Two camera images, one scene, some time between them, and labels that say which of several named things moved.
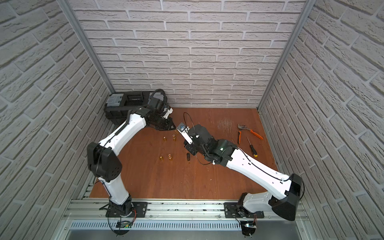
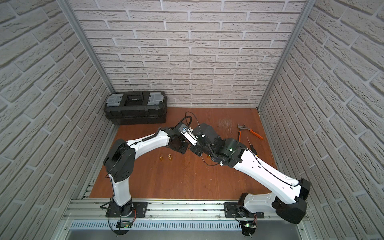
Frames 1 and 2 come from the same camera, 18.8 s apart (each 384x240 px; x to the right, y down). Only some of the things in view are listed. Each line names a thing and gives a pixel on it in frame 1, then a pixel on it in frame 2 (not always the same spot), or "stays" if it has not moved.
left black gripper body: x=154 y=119 -> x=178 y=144
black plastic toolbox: x=118 y=104 stays
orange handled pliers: x=244 y=127 stays
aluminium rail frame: x=178 y=220 stays
